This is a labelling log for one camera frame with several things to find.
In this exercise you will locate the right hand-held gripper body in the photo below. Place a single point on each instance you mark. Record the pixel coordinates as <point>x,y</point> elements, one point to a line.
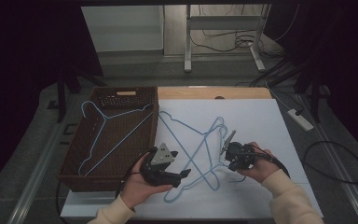
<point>242,155</point>

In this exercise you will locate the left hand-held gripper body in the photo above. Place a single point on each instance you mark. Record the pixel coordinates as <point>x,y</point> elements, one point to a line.
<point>161,155</point>

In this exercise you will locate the brown woven basket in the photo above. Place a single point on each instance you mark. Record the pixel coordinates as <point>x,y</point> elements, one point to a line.
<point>121,127</point>

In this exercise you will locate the person's right hand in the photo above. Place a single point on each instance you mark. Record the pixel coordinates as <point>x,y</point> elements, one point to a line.
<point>264,166</point>

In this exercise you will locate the person's left hand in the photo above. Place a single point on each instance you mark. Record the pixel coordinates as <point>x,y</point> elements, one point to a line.
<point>136,186</point>

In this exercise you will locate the white power strip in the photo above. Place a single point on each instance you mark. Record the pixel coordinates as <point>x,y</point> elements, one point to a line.
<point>301,120</point>

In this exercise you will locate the black metal stand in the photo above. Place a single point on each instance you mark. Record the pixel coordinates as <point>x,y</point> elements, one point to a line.
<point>315,93</point>
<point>61,93</point>

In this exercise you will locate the white cabinet panel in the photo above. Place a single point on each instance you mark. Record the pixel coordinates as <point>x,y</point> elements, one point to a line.
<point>121,28</point>

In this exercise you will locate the dark curtain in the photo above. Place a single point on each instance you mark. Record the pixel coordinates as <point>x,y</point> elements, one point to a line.
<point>348,62</point>
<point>21,62</point>

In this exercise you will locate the white metal desk frame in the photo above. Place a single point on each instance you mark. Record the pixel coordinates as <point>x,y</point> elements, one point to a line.
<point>223,22</point>

